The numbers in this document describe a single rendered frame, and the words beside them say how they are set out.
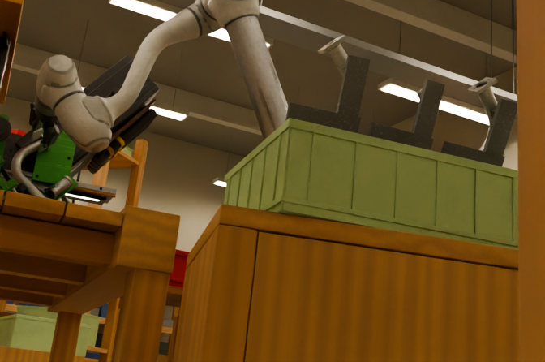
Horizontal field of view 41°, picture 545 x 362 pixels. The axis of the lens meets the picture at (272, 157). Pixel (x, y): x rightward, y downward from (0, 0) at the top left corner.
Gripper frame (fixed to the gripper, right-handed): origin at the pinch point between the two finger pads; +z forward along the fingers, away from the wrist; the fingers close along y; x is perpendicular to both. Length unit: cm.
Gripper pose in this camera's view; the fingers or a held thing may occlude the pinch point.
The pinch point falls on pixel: (40, 140)
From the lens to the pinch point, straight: 246.6
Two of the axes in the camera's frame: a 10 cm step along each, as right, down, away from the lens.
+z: -3.9, 5.0, 7.7
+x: -6.5, 4.5, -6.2
